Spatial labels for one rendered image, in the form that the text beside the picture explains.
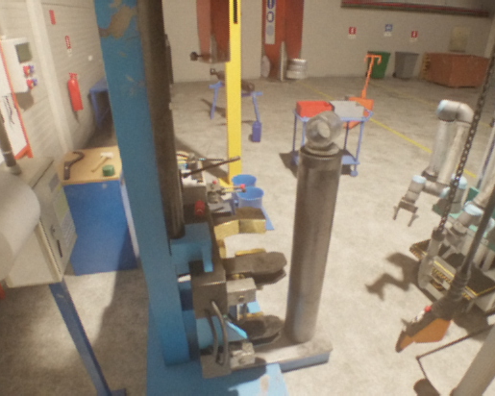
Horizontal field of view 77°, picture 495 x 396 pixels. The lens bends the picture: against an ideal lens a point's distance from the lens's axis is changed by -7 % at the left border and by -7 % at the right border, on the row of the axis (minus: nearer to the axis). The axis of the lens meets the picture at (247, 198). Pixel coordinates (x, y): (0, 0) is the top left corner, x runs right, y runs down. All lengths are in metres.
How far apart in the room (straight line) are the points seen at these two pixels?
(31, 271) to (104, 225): 1.62
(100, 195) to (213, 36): 1.76
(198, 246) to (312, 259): 0.69
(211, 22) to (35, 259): 1.14
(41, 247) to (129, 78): 0.69
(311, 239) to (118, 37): 1.28
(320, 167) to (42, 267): 1.22
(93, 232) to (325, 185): 2.07
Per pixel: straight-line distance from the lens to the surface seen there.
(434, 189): 2.62
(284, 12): 1.23
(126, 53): 1.34
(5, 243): 1.04
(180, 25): 12.11
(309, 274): 1.93
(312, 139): 1.60
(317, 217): 1.70
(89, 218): 2.98
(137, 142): 1.41
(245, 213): 1.98
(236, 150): 4.25
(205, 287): 1.42
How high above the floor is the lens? 2.05
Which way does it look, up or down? 29 degrees down
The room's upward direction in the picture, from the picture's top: straight up
